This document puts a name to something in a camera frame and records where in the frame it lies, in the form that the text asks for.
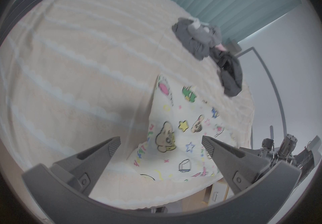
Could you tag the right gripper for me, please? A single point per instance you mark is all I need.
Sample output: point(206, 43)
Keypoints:
point(256, 152)

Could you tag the bed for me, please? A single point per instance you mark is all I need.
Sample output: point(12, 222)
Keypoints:
point(75, 67)

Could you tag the pink garment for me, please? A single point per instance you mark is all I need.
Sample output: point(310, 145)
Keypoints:
point(221, 47)

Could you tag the white printed pyjama top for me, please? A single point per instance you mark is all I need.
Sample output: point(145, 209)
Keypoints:
point(176, 122)

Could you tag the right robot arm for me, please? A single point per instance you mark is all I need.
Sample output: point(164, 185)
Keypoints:
point(289, 143)

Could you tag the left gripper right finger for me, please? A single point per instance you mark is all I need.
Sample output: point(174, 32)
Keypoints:
point(231, 165)

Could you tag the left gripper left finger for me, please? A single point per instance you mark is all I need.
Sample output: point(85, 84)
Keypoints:
point(93, 165)

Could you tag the black garment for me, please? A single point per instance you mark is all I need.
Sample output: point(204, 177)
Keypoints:
point(232, 77)

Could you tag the dark grey garment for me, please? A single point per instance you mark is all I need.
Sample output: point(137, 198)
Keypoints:
point(193, 44)

